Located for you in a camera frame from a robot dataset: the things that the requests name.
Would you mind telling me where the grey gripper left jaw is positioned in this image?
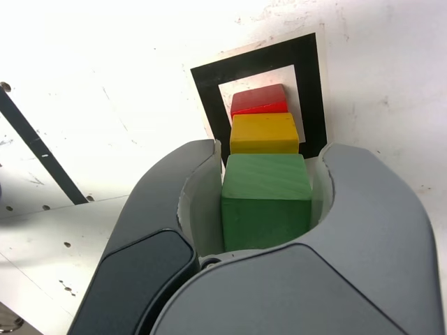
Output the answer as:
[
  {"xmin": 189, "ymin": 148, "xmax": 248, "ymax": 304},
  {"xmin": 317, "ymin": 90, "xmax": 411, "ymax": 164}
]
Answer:
[{"xmin": 68, "ymin": 138, "xmax": 226, "ymax": 335}]

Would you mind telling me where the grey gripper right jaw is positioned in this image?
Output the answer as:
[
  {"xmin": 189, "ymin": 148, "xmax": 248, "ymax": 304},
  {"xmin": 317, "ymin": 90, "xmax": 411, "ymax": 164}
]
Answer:
[{"xmin": 149, "ymin": 141, "xmax": 441, "ymax": 335}]

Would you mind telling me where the green cube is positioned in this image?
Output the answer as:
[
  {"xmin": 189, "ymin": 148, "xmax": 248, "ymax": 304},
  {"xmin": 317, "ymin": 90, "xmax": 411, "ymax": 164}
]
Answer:
[{"xmin": 220, "ymin": 153, "xmax": 313, "ymax": 253}]

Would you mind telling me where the yellow cube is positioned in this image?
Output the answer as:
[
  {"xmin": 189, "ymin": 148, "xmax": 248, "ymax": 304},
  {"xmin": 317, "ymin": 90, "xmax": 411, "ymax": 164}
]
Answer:
[{"xmin": 229, "ymin": 112, "xmax": 300, "ymax": 156}]

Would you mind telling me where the red cube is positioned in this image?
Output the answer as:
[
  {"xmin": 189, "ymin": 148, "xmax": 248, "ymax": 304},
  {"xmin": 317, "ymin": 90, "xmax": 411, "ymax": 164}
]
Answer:
[{"xmin": 230, "ymin": 83, "xmax": 289, "ymax": 119}]

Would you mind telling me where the black tape square outline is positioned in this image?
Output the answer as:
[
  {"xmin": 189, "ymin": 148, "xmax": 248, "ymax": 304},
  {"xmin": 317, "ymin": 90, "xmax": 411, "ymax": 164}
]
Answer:
[{"xmin": 190, "ymin": 32, "xmax": 331, "ymax": 161}]

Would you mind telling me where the black tape strip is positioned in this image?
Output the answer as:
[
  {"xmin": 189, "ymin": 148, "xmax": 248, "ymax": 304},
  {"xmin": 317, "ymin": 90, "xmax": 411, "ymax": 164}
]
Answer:
[{"xmin": 0, "ymin": 89, "xmax": 88, "ymax": 205}]

